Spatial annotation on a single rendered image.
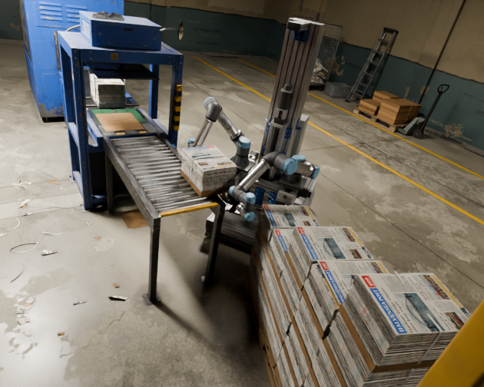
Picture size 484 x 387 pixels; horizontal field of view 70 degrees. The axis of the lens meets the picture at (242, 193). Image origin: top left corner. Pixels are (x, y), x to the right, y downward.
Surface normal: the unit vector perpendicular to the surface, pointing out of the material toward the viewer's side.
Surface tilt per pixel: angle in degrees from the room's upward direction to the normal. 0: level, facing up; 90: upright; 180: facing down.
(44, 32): 90
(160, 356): 0
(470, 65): 90
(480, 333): 90
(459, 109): 90
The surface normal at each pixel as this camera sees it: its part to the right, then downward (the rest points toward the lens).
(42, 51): 0.52, 0.51
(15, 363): 0.17, -0.84
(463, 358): -0.97, -0.04
